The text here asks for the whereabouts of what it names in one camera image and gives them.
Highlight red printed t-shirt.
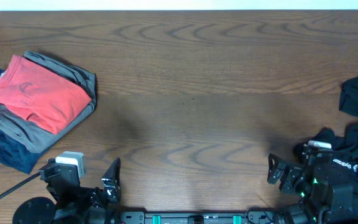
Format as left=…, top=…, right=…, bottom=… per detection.
left=0, top=55, right=91, bottom=134

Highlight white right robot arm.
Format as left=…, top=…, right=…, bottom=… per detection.
left=267, top=151, right=358, bottom=224

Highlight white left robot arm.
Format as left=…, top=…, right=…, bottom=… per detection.
left=12, top=158, right=121, bottom=224

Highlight navy blue folded garment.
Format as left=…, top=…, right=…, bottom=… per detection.
left=0, top=68, right=43, bottom=175

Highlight grey folded trousers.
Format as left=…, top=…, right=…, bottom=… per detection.
left=0, top=51, right=96, bottom=153

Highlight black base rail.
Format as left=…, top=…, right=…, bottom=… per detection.
left=119, top=209, right=275, bottom=224

